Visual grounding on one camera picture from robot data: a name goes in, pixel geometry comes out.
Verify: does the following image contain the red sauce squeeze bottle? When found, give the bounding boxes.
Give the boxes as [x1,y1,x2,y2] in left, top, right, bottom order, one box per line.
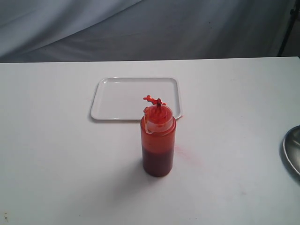
[140,104,176,177]

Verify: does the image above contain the red sauce puddle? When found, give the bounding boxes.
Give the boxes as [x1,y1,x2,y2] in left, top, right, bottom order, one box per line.
[143,95,166,105]

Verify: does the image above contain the white rectangular plastic tray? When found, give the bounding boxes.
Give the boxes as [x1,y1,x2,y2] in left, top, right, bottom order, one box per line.
[90,77,182,121]

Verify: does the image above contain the metal bowl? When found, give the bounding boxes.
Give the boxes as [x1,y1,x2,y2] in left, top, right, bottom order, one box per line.
[282,125,300,177]

